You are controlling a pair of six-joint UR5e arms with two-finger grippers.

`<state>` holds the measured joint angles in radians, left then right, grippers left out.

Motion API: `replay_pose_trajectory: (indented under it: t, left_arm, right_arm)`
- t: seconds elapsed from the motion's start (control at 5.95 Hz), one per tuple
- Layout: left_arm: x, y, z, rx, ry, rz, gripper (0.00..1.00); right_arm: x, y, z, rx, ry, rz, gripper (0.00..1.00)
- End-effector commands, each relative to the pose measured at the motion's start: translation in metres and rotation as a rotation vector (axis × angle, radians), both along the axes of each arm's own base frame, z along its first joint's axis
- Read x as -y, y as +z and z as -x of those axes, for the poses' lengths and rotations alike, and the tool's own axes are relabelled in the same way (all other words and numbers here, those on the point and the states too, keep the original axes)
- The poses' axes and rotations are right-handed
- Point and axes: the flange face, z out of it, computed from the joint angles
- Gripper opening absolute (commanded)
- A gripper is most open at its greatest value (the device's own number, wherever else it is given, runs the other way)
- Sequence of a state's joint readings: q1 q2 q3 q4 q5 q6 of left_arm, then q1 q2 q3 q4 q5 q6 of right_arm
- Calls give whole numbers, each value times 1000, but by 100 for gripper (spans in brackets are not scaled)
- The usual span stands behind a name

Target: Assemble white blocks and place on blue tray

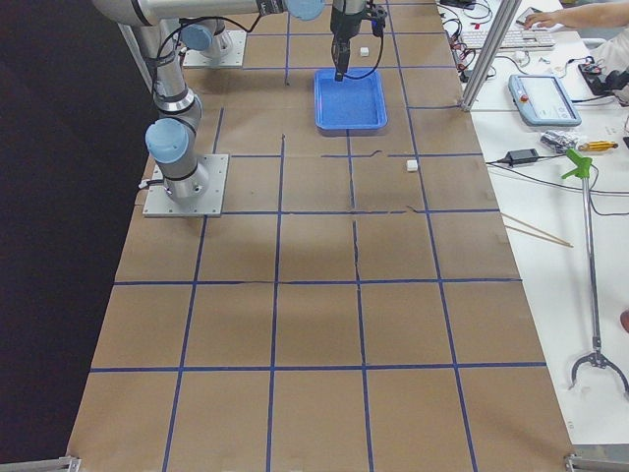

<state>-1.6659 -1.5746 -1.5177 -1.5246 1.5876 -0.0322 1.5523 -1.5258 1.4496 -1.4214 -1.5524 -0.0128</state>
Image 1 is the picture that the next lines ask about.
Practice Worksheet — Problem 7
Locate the aluminium frame post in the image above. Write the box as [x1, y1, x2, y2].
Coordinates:
[459, 0, 521, 111]

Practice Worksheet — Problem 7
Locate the green handled reacher grabber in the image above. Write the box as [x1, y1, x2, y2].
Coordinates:
[562, 148, 628, 398]

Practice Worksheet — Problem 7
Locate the blue teach pendant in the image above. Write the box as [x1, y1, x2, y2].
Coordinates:
[508, 75, 582, 127]

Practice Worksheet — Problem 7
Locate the person hand at keyboard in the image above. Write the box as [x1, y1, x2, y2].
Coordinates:
[524, 11, 562, 30]

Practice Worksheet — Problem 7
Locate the blue plastic tray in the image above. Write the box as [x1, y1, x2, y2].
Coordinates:
[314, 68, 388, 132]

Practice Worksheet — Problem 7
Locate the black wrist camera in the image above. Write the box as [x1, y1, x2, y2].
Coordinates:
[370, 5, 387, 38]

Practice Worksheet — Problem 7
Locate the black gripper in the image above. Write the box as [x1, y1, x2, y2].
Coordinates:
[330, 0, 367, 82]

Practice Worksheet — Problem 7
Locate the black power adapter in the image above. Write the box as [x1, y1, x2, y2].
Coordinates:
[505, 148, 540, 166]

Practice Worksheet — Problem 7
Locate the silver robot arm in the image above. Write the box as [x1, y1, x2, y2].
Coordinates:
[180, 20, 233, 59]
[93, 1, 325, 203]

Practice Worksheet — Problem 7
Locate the white keyboard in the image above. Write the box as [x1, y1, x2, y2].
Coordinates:
[461, 29, 555, 50]

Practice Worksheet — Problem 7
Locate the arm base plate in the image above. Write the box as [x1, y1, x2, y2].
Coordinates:
[182, 28, 247, 69]
[143, 154, 229, 217]

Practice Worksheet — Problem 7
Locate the brown paper table cover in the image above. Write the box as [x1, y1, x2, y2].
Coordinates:
[68, 1, 571, 471]

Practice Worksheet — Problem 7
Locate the yellow tool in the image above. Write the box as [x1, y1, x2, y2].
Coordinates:
[578, 141, 618, 152]

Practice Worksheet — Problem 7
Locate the wooden chopsticks pair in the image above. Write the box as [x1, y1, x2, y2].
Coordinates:
[500, 212, 573, 248]

